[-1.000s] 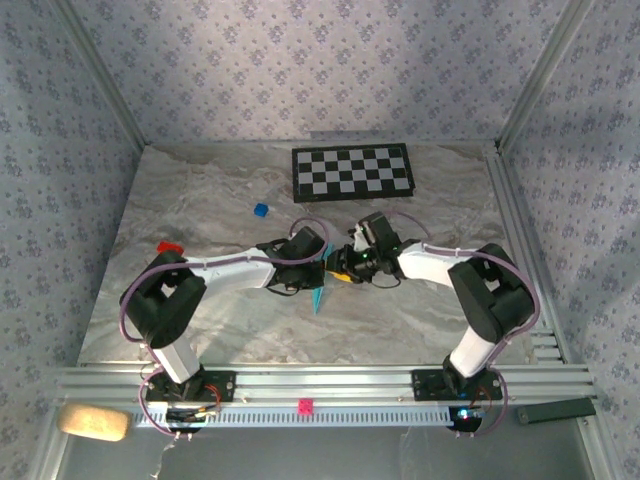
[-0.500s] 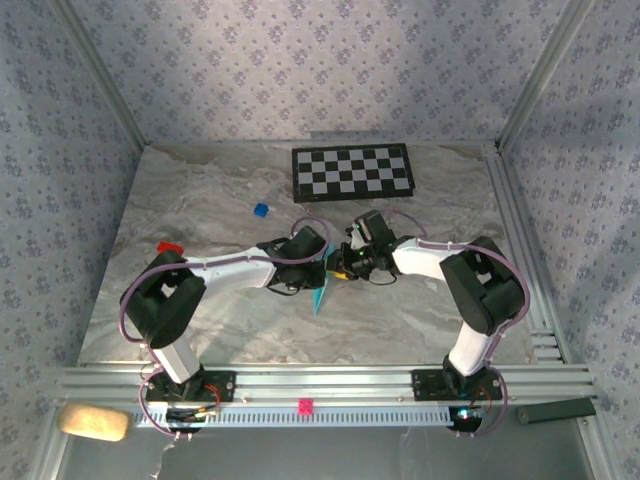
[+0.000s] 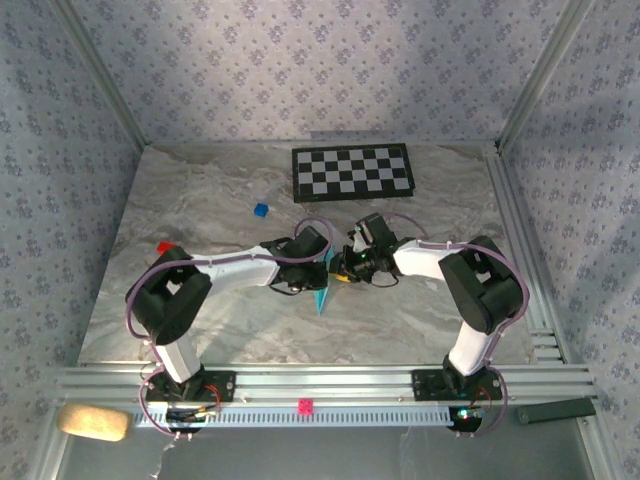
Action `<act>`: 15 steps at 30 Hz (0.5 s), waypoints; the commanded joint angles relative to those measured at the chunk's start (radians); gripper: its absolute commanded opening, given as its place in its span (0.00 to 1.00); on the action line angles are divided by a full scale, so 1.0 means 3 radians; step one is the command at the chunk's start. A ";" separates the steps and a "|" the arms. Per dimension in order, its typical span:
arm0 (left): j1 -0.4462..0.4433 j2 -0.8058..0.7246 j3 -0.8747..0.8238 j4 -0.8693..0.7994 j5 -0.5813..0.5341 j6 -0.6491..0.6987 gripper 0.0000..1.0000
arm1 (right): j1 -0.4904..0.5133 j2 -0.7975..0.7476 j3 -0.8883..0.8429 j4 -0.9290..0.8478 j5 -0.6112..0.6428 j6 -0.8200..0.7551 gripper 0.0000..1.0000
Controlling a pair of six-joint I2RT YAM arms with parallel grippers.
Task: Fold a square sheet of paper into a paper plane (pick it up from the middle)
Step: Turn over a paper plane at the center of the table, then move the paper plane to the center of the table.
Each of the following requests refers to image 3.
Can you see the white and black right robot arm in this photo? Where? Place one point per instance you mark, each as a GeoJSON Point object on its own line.
{"type": "Point", "coordinates": [470, 350]}

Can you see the slotted aluminium table rail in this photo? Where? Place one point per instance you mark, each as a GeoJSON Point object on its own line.
{"type": "Point", "coordinates": [506, 200]}

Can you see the aluminium frame post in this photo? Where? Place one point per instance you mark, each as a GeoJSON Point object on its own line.
{"type": "Point", "coordinates": [541, 75]}

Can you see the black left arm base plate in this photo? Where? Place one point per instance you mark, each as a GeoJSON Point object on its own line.
{"type": "Point", "coordinates": [225, 385]}

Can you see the pink cube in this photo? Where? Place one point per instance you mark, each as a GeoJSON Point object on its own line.
{"type": "Point", "coordinates": [305, 406]}

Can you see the black and white checkerboard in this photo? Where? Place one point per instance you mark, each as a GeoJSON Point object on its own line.
{"type": "Point", "coordinates": [350, 172]}

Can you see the red toy brick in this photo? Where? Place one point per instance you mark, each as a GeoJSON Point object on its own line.
{"type": "Point", "coordinates": [164, 248]}

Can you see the black controller board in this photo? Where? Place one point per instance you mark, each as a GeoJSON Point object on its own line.
{"type": "Point", "coordinates": [182, 415]}
{"type": "Point", "coordinates": [465, 422]}

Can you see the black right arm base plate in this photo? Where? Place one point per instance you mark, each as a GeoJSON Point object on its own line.
{"type": "Point", "coordinates": [425, 385]}

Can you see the wide aluminium mounting rail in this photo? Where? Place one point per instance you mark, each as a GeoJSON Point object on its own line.
{"type": "Point", "coordinates": [325, 382]}

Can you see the tan sponge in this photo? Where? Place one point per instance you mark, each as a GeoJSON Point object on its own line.
{"type": "Point", "coordinates": [92, 422]}

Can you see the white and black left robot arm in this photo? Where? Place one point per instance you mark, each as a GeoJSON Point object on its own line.
{"type": "Point", "coordinates": [175, 357]}

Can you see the dark flat bar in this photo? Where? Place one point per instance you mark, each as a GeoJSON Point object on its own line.
{"type": "Point", "coordinates": [555, 411]}

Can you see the light blue cloth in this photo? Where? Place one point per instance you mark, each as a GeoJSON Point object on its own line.
{"type": "Point", "coordinates": [320, 300]}

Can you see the blue toy brick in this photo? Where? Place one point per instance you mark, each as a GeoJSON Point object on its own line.
{"type": "Point", "coordinates": [261, 210]}

